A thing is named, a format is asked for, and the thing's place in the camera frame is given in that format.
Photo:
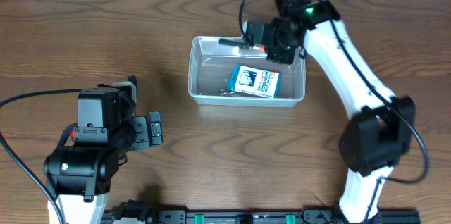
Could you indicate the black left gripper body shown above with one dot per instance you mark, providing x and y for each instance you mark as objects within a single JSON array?
[{"x": 141, "y": 133}]

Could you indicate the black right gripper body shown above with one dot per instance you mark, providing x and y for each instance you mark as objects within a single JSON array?
[{"x": 249, "y": 38}]

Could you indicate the small claw hammer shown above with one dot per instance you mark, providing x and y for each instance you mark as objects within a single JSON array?
[{"x": 240, "y": 45}]

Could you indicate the white and teal box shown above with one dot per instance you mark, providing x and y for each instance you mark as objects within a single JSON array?
[{"x": 254, "y": 81}]

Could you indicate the silver combination wrench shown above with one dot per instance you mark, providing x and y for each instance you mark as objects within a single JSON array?
[{"x": 228, "y": 92}]

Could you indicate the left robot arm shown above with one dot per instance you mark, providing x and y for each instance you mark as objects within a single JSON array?
[{"x": 90, "y": 152}]

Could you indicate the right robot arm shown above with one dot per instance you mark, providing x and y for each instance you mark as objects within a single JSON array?
[{"x": 380, "y": 127}]

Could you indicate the clear plastic container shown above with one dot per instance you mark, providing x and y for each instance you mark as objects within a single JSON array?
[{"x": 210, "y": 68}]

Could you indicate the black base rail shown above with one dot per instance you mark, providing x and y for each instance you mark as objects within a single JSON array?
[{"x": 260, "y": 217}]

